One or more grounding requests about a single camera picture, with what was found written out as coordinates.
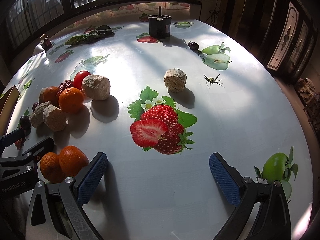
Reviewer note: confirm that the beige cake near strawberry print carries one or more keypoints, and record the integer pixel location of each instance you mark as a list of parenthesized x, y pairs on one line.
[(175, 79)]

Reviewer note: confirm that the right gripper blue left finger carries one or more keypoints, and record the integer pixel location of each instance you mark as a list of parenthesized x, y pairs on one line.
[(89, 177)]

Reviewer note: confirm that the beige hexagonal cake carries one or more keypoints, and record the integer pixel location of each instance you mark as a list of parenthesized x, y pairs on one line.
[(54, 118)]

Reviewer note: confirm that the dark red date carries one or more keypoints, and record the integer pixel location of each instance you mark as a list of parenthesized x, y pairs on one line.
[(35, 105)]

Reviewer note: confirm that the dark date near apple print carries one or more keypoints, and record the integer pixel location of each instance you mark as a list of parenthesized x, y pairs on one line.
[(193, 45)]

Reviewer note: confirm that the large beige cylindrical cake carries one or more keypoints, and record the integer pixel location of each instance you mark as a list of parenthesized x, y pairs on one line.
[(96, 87)]

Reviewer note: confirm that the beige cake chunk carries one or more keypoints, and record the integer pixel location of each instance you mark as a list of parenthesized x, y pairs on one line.
[(36, 118)]

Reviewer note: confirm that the small dark jar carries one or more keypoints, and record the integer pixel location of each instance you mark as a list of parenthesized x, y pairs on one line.
[(46, 44)]

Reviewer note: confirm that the large wrinkled red date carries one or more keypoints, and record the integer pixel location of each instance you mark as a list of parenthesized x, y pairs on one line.
[(64, 85)]

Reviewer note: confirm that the red cherry tomato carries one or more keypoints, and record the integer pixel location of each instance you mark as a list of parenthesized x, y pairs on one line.
[(77, 82)]

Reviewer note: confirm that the dark purple grape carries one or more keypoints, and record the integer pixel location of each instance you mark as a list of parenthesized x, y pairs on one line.
[(25, 124)]

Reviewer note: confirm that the green leafy vegetable bunch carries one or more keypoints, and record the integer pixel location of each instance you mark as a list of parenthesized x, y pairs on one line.
[(98, 33)]

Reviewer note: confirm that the black cylindrical container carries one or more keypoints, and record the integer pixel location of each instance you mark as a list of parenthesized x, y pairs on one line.
[(159, 25)]

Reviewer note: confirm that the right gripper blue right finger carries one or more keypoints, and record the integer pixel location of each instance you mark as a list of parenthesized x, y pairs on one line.
[(227, 178)]

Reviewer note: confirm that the dried tomato stem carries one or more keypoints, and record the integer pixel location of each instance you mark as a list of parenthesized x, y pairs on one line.
[(212, 80)]

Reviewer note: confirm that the cardboard tray box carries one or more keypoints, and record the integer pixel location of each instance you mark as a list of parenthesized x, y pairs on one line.
[(8, 102)]

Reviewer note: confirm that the orange tangerine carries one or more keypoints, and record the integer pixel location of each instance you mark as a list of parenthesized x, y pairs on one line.
[(72, 160), (50, 94), (71, 100), (51, 169)]

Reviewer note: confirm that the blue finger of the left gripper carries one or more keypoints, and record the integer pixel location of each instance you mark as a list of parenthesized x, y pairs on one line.
[(16, 135), (41, 148)]

